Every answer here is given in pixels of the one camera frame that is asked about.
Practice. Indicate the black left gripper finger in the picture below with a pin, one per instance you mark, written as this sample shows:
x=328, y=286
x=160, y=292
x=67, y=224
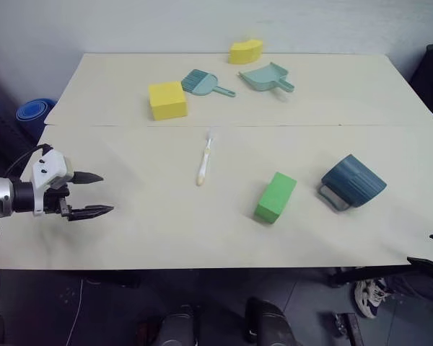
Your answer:
x=90, y=211
x=86, y=177

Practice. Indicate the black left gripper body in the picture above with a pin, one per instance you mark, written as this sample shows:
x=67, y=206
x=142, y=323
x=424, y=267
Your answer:
x=54, y=202

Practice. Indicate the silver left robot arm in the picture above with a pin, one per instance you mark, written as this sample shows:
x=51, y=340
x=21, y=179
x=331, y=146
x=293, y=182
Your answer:
x=0, y=191

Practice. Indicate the dark trouser leg of bystander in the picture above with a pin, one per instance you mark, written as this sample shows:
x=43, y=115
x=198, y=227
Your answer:
x=415, y=290

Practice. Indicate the black table leg bar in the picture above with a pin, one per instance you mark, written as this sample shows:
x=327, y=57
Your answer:
x=364, y=275

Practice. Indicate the white sneaker of bystander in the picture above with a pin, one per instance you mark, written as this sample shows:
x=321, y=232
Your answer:
x=369, y=297

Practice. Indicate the blue rolled mat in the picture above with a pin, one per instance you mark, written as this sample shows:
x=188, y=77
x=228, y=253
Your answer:
x=34, y=113

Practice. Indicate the dark blue ribbed cup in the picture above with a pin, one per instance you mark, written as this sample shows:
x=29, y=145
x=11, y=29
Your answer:
x=353, y=182

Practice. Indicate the yellow rectangular sponge block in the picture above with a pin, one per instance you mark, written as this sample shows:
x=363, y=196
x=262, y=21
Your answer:
x=167, y=101

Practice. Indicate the white yellow toothbrush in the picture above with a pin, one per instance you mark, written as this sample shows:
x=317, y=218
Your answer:
x=205, y=158

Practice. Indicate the dark rounded shape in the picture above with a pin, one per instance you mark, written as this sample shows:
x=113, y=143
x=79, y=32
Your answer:
x=268, y=322
x=175, y=326

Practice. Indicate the teal hand brush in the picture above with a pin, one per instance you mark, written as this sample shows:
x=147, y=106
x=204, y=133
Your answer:
x=198, y=83

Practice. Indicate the black chair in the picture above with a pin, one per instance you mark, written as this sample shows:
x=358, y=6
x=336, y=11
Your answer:
x=431, y=83

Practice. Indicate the green rectangular block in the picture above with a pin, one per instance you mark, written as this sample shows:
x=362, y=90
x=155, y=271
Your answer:
x=274, y=198

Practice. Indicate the yellow curved sponge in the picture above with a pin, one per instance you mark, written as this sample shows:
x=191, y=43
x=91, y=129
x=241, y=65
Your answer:
x=244, y=52

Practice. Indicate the teal dustpan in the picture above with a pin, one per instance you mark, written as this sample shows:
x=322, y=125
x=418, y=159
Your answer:
x=265, y=77

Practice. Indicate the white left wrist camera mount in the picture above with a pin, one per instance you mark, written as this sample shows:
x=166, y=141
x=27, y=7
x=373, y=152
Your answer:
x=48, y=166

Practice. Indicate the black floor bracket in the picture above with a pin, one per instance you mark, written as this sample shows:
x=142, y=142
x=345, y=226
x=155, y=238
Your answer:
x=348, y=329

